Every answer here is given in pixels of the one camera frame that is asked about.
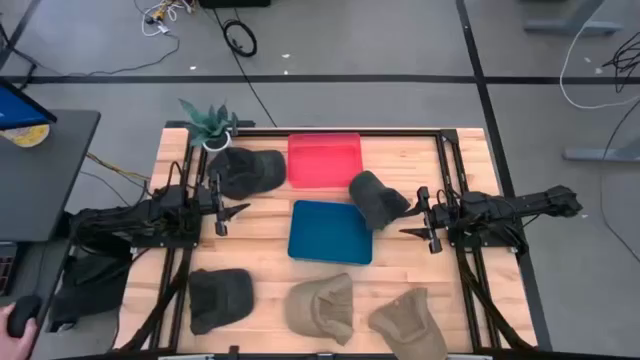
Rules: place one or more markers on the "black bag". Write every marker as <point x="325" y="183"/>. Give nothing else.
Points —
<point x="90" y="285"/>

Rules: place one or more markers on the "black keyboard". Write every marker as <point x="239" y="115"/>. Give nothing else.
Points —
<point x="6" y="270"/>

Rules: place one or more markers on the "black box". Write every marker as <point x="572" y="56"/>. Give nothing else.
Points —
<point x="235" y="3"/>

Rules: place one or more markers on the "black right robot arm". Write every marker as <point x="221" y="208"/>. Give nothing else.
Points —
<point x="525" y="205"/>

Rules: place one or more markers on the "black desk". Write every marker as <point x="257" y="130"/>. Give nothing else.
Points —
<point x="40" y="190"/>

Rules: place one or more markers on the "black computer mouse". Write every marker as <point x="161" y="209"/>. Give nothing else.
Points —
<point x="22" y="312"/>

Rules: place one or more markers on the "blue plastic bin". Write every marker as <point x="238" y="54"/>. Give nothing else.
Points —
<point x="325" y="232"/>

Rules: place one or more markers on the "tan cap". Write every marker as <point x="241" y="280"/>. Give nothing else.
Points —
<point x="410" y="330"/>
<point x="315" y="310"/>

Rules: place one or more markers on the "computer monitor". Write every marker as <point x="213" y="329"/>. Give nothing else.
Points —
<point x="20" y="107"/>

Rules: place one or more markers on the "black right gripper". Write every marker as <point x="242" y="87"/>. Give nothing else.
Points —
<point x="445" y="217"/>

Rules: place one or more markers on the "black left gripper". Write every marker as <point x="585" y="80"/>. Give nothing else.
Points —
<point x="218" y="210"/>

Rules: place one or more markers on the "black aluminium frame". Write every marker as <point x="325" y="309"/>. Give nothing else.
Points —
<point x="447" y="137"/>

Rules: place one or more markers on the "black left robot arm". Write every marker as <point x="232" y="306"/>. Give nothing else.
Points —
<point x="150" y="215"/>

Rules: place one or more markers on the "grey table foot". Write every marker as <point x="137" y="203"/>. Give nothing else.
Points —
<point x="600" y="152"/>
<point x="570" y="26"/>

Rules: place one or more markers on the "dark grey cap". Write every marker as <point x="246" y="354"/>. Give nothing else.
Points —
<point x="220" y="300"/>
<point x="250" y="172"/>
<point x="375" y="200"/>

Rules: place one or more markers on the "red plastic bin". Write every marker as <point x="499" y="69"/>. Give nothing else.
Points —
<point x="325" y="160"/>

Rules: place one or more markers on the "green snake plant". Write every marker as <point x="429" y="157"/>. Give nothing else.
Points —
<point x="207" y="125"/>

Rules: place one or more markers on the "white plant pot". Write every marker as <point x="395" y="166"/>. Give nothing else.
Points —
<point x="227" y="144"/>

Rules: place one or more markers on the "yellow bowl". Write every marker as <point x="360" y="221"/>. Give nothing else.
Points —
<point x="30" y="136"/>

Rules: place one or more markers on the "person's hand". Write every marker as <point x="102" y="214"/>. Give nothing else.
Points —
<point x="15" y="347"/>

